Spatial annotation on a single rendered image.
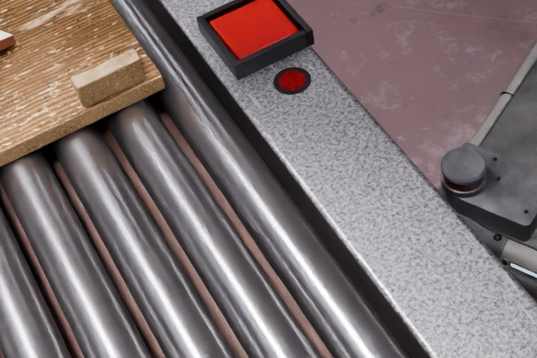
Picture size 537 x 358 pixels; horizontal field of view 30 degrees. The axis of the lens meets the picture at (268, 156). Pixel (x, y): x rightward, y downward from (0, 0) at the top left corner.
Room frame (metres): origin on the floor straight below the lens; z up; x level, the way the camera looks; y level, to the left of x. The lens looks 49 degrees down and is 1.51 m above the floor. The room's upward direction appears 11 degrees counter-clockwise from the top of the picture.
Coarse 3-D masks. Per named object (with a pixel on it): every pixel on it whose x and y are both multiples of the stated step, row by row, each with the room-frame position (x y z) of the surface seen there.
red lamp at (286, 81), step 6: (288, 72) 0.60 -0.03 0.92; (294, 72) 0.60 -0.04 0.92; (282, 78) 0.60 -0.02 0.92; (288, 78) 0.59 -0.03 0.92; (294, 78) 0.59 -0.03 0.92; (300, 78) 0.59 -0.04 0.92; (282, 84) 0.59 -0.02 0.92; (288, 84) 0.59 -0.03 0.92; (294, 84) 0.59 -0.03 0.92; (300, 84) 0.59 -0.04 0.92
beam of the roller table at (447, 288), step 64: (192, 0) 0.72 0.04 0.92; (192, 64) 0.68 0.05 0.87; (320, 64) 0.60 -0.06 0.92; (256, 128) 0.55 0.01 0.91; (320, 128) 0.53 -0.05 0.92; (320, 192) 0.47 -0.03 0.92; (384, 192) 0.46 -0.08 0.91; (384, 256) 0.40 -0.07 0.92; (448, 256) 0.39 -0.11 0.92; (384, 320) 0.37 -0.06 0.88; (448, 320) 0.34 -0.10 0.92; (512, 320) 0.33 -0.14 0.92
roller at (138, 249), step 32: (96, 128) 0.59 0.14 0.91; (64, 160) 0.56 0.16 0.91; (96, 160) 0.54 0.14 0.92; (96, 192) 0.51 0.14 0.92; (128, 192) 0.51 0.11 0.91; (96, 224) 0.49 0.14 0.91; (128, 224) 0.47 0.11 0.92; (128, 256) 0.44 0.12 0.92; (160, 256) 0.44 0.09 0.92; (160, 288) 0.41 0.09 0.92; (192, 288) 0.41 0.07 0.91; (160, 320) 0.39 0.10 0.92; (192, 320) 0.38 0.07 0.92; (192, 352) 0.35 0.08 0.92; (224, 352) 0.35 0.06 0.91
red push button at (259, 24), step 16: (256, 0) 0.69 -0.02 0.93; (224, 16) 0.67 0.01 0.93; (240, 16) 0.67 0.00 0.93; (256, 16) 0.66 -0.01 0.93; (272, 16) 0.66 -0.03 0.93; (224, 32) 0.65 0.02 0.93; (240, 32) 0.65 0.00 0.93; (256, 32) 0.64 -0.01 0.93; (272, 32) 0.64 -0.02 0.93; (288, 32) 0.64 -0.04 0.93; (240, 48) 0.63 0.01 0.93; (256, 48) 0.62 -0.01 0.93
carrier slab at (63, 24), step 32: (0, 0) 0.75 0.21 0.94; (32, 0) 0.74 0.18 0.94; (64, 0) 0.73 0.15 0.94; (96, 0) 0.72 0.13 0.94; (32, 32) 0.69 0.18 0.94; (64, 32) 0.69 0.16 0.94; (96, 32) 0.68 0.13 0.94; (128, 32) 0.67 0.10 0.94; (0, 64) 0.66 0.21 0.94; (32, 64) 0.65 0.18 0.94; (64, 64) 0.64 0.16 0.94; (96, 64) 0.64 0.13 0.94; (0, 96) 0.62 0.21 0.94; (32, 96) 0.61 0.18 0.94; (64, 96) 0.61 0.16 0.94; (128, 96) 0.60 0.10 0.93; (0, 128) 0.58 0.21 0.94; (32, 128) 0.58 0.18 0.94; (64, 128) 0.58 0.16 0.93; (0, 160) 0.56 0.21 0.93
